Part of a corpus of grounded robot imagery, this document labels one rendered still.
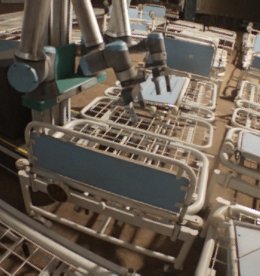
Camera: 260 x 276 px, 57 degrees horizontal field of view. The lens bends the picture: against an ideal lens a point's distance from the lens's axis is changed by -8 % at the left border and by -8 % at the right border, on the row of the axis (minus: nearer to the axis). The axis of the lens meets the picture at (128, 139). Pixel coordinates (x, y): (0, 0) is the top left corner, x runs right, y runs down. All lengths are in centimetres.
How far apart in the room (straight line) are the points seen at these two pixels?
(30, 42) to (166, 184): 81
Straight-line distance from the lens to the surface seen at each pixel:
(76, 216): 169
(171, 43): 281
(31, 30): 116
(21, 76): 119
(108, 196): 110
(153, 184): 100
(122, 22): 151
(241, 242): 104
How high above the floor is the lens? 130
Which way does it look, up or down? 32 degrees down
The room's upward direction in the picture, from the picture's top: 7 degrees clockwise
